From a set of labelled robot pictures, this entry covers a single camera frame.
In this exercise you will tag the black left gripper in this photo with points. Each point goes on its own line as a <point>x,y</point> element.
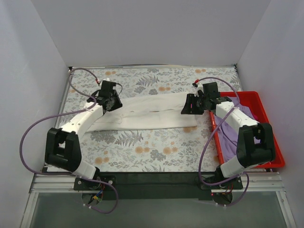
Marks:
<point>114,102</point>

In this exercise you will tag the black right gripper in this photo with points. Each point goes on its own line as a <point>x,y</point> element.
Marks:
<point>191,106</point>

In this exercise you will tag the white t shirt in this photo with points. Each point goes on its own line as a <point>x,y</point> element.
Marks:
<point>147,113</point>

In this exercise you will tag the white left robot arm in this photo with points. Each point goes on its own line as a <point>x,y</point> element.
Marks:
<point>63,144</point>

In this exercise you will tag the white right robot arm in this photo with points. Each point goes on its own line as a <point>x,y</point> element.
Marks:
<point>255,141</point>

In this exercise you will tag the purple t shirt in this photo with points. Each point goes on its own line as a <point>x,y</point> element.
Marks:
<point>227,135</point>

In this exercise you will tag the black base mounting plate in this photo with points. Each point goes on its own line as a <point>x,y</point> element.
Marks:
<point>163,185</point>

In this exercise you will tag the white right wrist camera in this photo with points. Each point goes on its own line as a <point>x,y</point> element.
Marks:
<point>199,90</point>

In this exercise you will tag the aluminium table frame rail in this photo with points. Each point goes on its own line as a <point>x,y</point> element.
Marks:
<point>44,184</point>

